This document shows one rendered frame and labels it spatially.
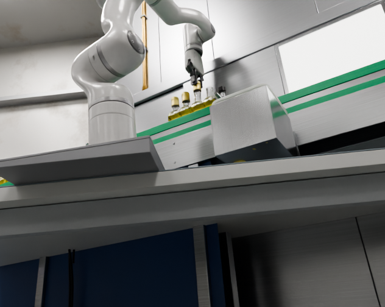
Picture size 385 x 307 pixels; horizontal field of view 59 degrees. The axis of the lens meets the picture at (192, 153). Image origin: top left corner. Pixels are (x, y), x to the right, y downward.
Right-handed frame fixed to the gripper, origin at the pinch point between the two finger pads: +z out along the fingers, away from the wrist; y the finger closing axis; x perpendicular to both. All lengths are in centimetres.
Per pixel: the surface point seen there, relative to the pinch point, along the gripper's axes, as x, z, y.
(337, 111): 51, 36, 6
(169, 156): -6.1, 38.5, 15.2
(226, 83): 9.3, -2.7, -12.1
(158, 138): -11.9, 28.8, 13.3
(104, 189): 6, 65, 59
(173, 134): -4.9, 29.2, 13.4
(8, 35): -333, -279, -90
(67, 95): -259, -176, -141
